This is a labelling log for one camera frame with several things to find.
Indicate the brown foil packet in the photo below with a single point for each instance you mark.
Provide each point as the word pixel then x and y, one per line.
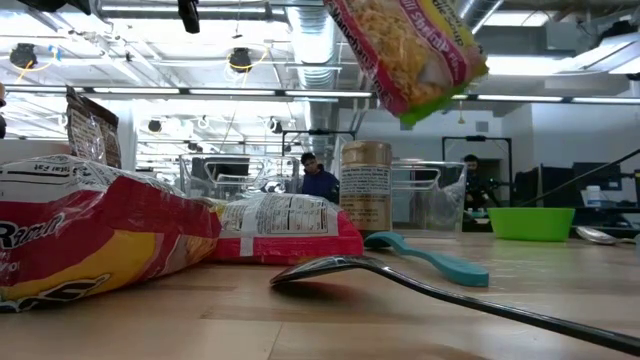
pixel 92 130

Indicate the lime chili shrimp ramen packet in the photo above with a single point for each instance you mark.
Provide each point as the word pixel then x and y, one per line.
pixel 410 55

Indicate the red ramen noodle packet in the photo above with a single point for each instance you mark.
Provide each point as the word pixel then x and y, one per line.
pixel 100 225
pixel 280 220

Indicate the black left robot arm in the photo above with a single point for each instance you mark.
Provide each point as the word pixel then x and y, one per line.
pixel 55 5

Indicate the black ceiling fixture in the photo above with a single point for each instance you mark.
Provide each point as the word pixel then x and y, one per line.
pixel 22 55
pixel 241 59

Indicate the ceiling light strip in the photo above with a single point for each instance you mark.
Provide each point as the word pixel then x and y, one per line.
pixel 135 90

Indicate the white column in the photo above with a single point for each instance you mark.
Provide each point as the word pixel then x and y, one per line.
pixel 127 135

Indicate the clear plastic bin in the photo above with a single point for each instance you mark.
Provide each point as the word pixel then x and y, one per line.
pixel 430 210
pixel 190 175

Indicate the person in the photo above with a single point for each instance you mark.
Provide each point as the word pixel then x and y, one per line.
pixel 472 185
pixel 320 185

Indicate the tan-lidded spice jar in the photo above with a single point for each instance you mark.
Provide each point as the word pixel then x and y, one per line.
pixel 365 190

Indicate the black spoon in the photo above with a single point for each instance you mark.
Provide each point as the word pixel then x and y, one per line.
pixel 325 262

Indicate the teal plastic spoon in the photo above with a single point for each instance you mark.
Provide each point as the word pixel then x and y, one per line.
pixel 450 267

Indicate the green plastic bowl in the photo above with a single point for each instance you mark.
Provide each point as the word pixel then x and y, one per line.
pixel 530 225

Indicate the black monitors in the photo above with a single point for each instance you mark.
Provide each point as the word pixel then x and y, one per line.
pixel 555 185

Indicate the white bottle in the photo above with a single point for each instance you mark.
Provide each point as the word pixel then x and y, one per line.
pixel 593 196

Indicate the silver metal spoon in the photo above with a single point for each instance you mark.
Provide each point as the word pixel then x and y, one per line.
pixel 595 236

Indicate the black frame stand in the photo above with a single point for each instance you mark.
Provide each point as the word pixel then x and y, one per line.
pixel 475 138

